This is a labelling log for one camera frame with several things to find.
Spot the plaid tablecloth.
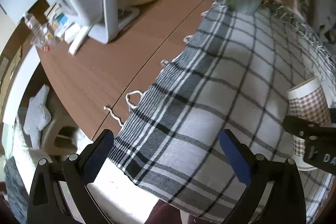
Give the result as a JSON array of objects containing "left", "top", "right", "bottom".
[{"left": 109, "top": 0, "right": 335, "bottom": 223}]

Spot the grey star cushion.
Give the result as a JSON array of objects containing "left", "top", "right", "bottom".
[{"left": 23, "top": 84, "right": 51, "bottom": 149}]

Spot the stack of books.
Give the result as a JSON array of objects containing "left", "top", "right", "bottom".
[{"left": 45, "top": 2, "right": 92, "bottom": 55}]

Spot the grey curtain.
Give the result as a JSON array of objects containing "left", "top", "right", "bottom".
[{"left": 307, "top": 0, "right": 335, "bottom": 43}]

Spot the crumpled plastic bottle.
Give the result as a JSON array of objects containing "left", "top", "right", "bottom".
[{"left": 23, "top": 12, "right": 56, "bottom": 51}]

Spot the checkered paper cup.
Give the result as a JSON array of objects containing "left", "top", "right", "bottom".
[{"left": 286, "top": 76, "right": 333, "bottom": 171}]

